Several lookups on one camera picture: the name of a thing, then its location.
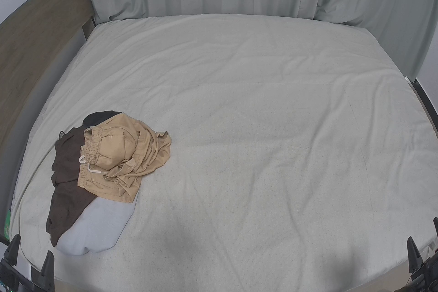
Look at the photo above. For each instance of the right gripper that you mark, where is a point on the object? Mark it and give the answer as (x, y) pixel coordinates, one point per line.
(427, 273)

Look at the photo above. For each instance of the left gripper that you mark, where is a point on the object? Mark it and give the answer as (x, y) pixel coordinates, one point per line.
(10, 275)

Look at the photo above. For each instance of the beige shorts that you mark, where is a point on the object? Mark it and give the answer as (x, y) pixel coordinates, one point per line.
(116, 150)

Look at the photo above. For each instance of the white garment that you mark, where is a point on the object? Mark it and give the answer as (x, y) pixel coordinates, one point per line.
(99, 225)

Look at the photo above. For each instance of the brown garment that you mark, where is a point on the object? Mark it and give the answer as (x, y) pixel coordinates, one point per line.
(68, 181)

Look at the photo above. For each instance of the black garment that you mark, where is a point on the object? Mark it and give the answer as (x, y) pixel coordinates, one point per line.
(99, 118)

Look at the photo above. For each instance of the bed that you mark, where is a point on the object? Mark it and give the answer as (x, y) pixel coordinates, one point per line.
(239, 78)

